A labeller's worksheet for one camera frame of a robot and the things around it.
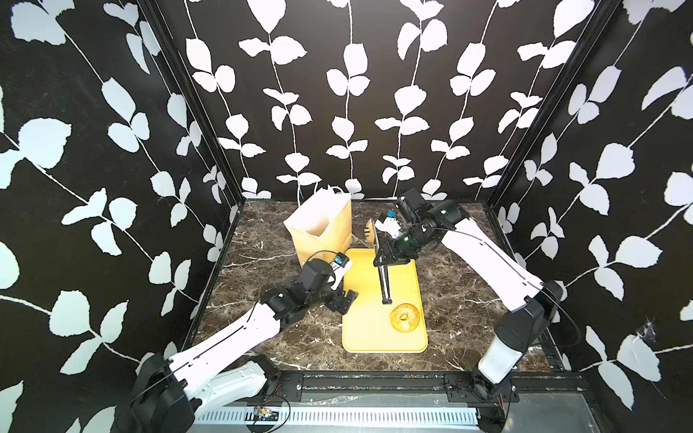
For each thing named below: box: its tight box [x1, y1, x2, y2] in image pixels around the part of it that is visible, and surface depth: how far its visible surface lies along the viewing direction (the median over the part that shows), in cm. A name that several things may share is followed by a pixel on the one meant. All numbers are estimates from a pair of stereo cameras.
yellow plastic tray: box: [341, 248, 428, 354], surface depth 84 cm
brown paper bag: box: [283, 184, 353, 268], surface depth 86 cm
